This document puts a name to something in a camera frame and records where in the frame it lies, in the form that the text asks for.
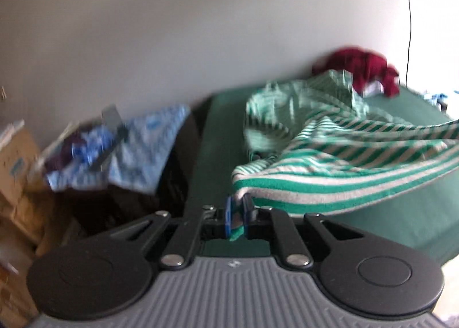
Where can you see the green white striped sweater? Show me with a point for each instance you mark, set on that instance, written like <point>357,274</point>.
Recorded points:
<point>322,170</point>

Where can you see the blue white patterned cloth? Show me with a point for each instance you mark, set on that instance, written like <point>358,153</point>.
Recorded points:
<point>143,148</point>

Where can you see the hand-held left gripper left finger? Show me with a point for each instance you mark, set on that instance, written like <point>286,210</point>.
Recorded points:
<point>229,218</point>

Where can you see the dark furniture under patterned cloth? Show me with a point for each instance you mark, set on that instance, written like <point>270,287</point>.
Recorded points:
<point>172,177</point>

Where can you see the green tablecloth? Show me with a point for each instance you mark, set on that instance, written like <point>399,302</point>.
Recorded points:
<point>394,217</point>

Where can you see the dark red knit sweater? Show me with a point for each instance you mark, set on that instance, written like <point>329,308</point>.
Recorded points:
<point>362,62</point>

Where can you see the white garment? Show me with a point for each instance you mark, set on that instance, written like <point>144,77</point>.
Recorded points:
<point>373,89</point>

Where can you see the cardboard boxes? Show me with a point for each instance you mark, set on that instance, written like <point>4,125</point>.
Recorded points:
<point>18,184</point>

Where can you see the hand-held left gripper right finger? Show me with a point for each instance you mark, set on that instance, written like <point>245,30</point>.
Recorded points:
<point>247,208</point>

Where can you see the grey object on patterned cloth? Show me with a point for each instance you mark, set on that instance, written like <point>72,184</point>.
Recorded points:
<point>114,122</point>

